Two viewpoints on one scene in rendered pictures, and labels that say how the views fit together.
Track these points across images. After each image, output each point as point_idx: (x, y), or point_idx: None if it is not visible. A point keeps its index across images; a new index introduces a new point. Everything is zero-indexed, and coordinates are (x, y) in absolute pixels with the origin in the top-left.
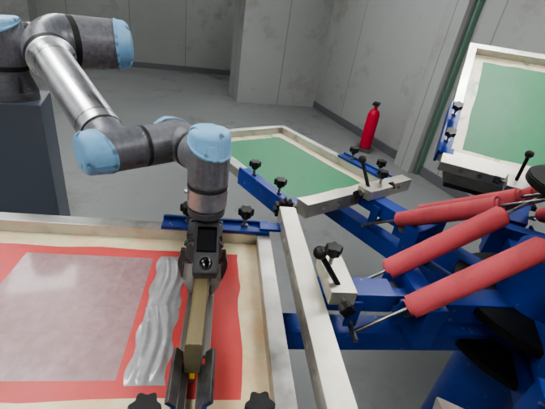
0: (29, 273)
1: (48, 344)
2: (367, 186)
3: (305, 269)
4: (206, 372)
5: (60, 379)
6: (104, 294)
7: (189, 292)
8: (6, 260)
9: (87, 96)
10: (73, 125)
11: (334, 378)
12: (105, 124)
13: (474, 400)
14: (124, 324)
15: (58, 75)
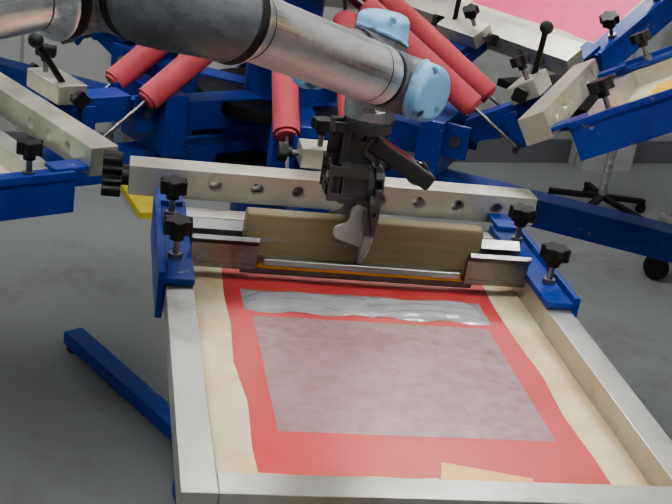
0: (337, 415)
1: (463, 373)
2: (64, 81)
3: (308, 174)
4: (486, 245)
5: (503, 358)
6: (359, 347)
7: (357, 265)
8: (308, 445)
9: (364, 35)
10: (387, 79)
11: (469, 188)
12: (406, 53)
13: None
14: (406, 329)
15: (331, 28)
